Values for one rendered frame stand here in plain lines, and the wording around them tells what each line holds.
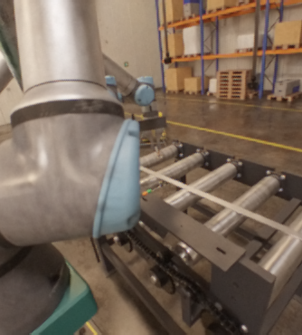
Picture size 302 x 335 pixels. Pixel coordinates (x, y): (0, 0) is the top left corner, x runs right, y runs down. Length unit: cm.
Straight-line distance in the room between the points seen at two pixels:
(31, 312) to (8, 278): 5
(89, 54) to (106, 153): 10
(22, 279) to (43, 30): 26
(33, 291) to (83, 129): 21
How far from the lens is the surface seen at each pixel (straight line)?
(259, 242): 122
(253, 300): 68
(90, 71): 23
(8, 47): 49
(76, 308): 36
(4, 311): 32
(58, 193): 19
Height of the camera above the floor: 162
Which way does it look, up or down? 26 degrees down
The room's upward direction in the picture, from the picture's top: 7 degrees counter-clockwise
